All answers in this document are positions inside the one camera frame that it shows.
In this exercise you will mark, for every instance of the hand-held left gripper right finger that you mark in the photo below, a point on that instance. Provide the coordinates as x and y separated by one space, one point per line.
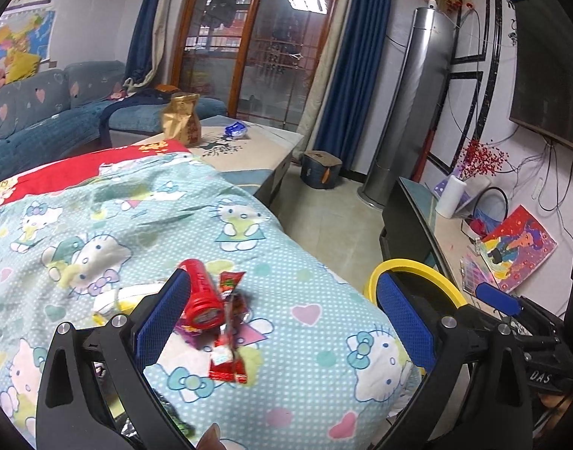
403 318

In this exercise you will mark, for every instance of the blue curtain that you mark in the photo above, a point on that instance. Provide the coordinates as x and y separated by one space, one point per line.
146 23
356 70

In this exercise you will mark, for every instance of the gold snack bag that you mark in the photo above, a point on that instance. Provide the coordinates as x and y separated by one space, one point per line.
181 119

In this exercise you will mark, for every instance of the grey coffee table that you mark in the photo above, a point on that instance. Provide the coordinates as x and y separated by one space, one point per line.
263 150

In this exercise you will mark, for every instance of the person's left hand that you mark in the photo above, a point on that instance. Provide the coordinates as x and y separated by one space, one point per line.
209 438

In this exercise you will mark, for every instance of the cartoon cat printed blanket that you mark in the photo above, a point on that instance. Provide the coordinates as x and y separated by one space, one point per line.
291 290

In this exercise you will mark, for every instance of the dark blue garment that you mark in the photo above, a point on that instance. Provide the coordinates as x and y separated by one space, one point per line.
131 103

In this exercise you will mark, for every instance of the wooden sliding glass door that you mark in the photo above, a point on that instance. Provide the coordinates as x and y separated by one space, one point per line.
267 47

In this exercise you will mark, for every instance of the wall mounted television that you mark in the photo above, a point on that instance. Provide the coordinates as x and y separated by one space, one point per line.
553 65

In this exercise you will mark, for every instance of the purple wrapper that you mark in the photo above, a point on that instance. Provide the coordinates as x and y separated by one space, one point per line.
197 335

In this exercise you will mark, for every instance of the yellow pillow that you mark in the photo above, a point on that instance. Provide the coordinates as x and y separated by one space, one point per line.
21 64

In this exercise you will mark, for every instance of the leaning purple picture board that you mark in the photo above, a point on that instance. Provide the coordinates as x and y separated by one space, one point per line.
478 192

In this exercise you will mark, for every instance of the yellow trash bin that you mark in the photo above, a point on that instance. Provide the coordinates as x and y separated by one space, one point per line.
436 274

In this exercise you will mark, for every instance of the colourful figure painting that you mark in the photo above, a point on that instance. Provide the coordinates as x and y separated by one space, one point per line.
520 248

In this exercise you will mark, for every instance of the red snack sachet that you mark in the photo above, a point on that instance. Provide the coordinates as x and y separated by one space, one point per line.
231 285
228 363

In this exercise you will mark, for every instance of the television cabinet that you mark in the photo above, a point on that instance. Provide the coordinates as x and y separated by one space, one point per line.
417 206

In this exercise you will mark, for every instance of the white ribbed vase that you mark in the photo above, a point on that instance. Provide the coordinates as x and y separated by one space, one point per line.
450 197

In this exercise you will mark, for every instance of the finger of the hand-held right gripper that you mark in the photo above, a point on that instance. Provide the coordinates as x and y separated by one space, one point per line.
497 297

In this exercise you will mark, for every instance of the blue grey fabric sofa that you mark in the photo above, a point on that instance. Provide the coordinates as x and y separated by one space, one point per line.
33 126

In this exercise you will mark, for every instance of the silver tower air conditioner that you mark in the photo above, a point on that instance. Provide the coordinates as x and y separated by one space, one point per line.
408 103

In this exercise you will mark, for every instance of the red berry branches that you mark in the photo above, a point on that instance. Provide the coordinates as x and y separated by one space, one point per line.
483 159

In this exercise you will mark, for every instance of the clear plastic bead box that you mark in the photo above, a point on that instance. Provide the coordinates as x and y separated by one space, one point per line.
476 274

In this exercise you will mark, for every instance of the country map poster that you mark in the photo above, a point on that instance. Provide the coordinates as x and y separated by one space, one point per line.
24 35

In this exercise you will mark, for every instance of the blue storage stool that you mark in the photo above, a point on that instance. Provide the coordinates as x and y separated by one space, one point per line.
320 171

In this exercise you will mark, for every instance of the white yellow wrapper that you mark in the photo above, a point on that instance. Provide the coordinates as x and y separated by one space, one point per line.
127 295

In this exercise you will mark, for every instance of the blue shiny wrapper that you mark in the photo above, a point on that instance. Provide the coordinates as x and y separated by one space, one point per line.
236 130

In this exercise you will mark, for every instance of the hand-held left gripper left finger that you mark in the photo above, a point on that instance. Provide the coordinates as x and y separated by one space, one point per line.
162 323

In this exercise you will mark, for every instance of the red stick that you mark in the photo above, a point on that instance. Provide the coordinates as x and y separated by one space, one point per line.
424 154

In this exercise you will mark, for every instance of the dark brown wrapper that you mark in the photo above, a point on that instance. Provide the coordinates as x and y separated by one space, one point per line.
238 311

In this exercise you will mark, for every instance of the red blanket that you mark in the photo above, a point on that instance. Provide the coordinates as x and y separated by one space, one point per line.
71 168

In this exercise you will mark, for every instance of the red cylindrical snack can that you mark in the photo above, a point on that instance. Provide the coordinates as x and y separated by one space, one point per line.
199 290

